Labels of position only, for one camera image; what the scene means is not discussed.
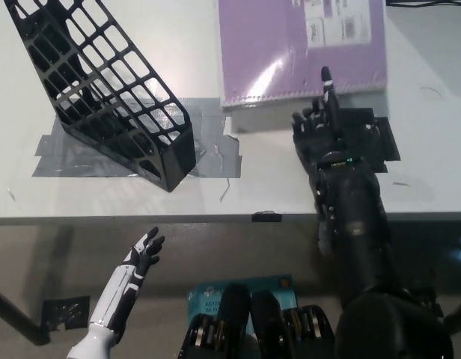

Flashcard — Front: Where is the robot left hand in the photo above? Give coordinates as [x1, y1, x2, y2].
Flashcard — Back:
[88, 227, 166, 336]

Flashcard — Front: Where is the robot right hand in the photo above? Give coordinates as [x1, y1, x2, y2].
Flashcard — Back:
[291, 66, 370, 173]

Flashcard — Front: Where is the purple spiral notebook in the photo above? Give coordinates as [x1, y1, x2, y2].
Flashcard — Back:
[219, 0, 388, 134]

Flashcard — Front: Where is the black lattice file shelf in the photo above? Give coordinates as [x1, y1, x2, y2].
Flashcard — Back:
[4, 0, 197, 194]

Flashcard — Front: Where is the black ribbed robot torso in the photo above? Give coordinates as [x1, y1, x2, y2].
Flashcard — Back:
[180, 283, 340, 359]

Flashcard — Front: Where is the black floor tape patch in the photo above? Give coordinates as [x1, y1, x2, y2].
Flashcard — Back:
[409, 286, 443, 319]
[42, 295, 91, 332]

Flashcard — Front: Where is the black tape square patch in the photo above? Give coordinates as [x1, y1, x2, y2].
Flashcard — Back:
[335, 108, 401, 175]

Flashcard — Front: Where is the small black tape strip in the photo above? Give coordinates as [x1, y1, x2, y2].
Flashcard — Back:
[251, 211, 283, 224]

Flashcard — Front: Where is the black table leg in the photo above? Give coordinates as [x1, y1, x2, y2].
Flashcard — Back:
[0, 283, 52, 347]

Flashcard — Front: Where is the grey duct tape patch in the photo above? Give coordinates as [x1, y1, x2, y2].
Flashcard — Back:
[32, 97, 242, 179]

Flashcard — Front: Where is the black cable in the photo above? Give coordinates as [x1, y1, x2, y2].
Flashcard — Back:
[385, 0, 461, 7]

